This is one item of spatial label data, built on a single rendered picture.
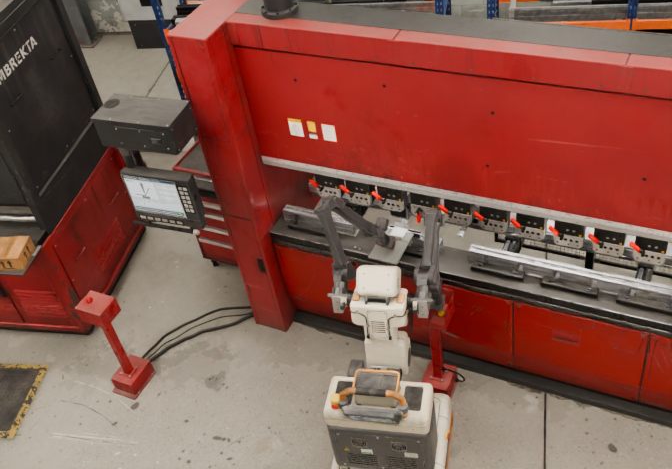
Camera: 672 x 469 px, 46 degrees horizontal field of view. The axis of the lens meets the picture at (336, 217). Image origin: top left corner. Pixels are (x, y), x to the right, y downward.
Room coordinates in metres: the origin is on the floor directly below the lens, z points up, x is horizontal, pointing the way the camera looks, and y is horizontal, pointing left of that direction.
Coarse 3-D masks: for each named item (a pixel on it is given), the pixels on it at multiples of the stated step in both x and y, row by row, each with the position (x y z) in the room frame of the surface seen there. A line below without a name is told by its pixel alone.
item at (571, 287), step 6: (546, 282) 2.92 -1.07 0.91; (552, 282) 2.91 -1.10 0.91; (558, 282) 2.90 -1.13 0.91; (564, 282) 2.90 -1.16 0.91; (570, 282) 2.89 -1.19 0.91; (558, 288) 2.88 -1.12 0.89; (564, 288) 2.86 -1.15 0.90; (570, 288) 2.85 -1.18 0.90; (576, 288) 2.84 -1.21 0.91; (582, 288) 2.83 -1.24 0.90; (594, 288) 2.82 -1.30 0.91; (582, 294) 2.81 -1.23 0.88; (588, 294) 2.79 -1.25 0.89; (594, 294) 2.78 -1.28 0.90
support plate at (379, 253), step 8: (408, 232) 3.42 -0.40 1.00; (408, 240) 3.35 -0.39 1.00; (376, 248) 3.33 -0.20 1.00; (384, 248) 3.32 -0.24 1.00; (400, 248) 3.30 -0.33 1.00; (368, 256) 3.28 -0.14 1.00; (376, 256) 3.27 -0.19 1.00; (384, 256) 3.26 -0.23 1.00; (392, 256) 3.24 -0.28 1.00; (400, 256) 3.23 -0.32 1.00
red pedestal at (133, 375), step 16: (80, 304) 3.54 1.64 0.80; (96, 304) 3.51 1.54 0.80; (112, 304) 3.51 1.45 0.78; (96, 320) 3.43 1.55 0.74; (112, 320) 3.46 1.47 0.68; (112, 336) 3.50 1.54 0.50; (128, 368) 3.50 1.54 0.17; (144, 368) 3.53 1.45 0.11; (128, 384) 3.41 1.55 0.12; (144, 384) 3.48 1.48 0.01
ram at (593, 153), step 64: (256, 64) 3.82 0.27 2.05; (320, 64) 3.60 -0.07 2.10; (384, 64) 3.42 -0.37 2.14; (256, 128) 3.88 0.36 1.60; (320, 128) 3.64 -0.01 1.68; (384, 128) 3.43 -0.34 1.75; (448, 128) 3.24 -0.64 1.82; (512, 128) 3.06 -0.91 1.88; (576, 128) 2.90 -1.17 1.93; (640, 128) 2.75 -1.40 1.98; (512, 192) 3.06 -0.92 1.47; (576, 192) 2.89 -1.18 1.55; (640, 192) 2.73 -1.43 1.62
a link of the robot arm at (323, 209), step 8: (320, 200) 3.16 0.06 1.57; (328, 200) 3.12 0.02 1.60; (320, 208) 3.10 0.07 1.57; (328, 208) 3.08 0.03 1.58; (320, 216) 3.07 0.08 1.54; (328, 216) 3.06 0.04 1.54; (328, 224) 3.04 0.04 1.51; (328, 232) 3.02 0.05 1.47; (336, 232) 3.04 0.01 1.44; (328, 240) 3.01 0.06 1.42; (336, 240) 3.01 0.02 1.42; (336, 248) 2.98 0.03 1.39; (336, 256) 2.97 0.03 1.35; (344, 256) 2.98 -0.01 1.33; (336, 264) 2.96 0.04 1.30; (344, 264) 2.94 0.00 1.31; (344, 272) 2.91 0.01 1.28; (352, 272) 2.92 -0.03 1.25
